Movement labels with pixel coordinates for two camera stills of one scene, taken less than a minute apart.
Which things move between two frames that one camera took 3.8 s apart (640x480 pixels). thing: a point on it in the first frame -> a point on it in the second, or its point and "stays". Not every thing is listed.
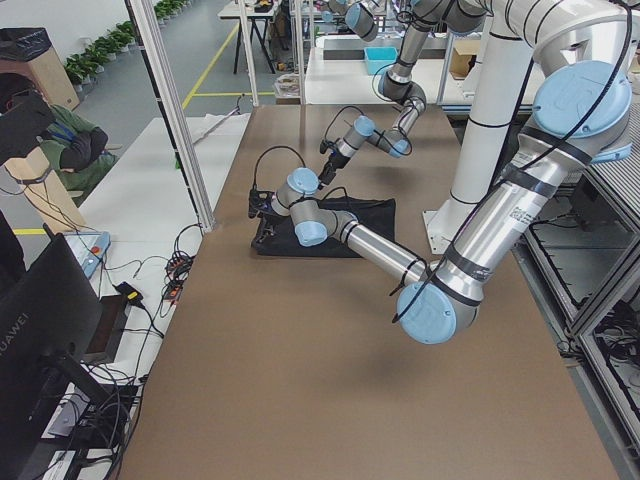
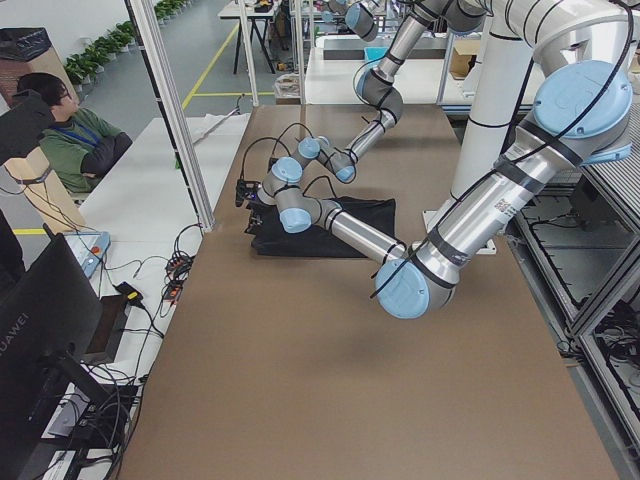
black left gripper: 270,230 -> 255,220
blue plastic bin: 377,58 stays
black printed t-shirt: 278,236 stays
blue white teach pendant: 89,248 stays
